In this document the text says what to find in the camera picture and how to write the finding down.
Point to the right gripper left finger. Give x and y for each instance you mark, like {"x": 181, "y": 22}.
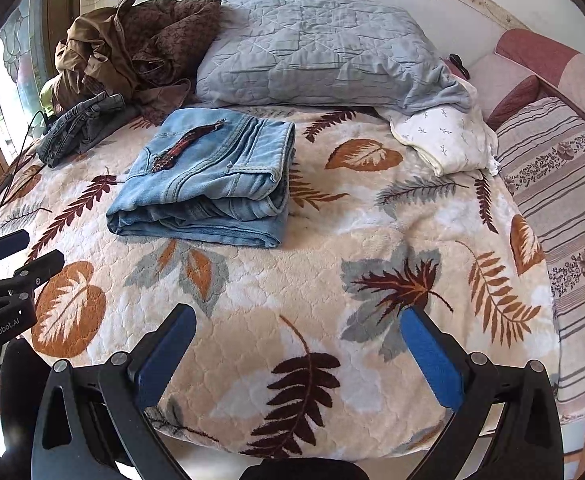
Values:
{"x": 155, "y": 358}

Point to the small black object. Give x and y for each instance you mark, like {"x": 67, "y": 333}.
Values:
{"x": 456, "y": 65}

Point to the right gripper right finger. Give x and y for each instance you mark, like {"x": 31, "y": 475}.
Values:
{"x": 439, "y": 356}

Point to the white patterned pillow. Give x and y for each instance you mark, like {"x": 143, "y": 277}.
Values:
{"x": 447, "y": 140}

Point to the dark grey folded jeans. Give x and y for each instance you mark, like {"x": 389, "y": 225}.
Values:
{"x": 84, "y": 126}

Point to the brown clothing pile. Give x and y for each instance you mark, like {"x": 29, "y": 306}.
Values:
{"x": 149, "y": 52}

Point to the striped floral bedspread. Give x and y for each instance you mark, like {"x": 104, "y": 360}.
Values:
{"x": 542, "y": 156}

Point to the beige leaf pattern blanket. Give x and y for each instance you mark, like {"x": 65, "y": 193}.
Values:
{"x": 298, "y": 349}

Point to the light blue denim pants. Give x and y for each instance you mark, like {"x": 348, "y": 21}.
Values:
{"x": 212, "y": 176}

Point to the grey quilted pillow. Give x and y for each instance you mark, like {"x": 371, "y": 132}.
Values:
{"x": 325, "y": 53}

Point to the pink maroon headboard cushion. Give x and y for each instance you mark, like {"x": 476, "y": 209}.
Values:
{"x": 523, "y": 68}

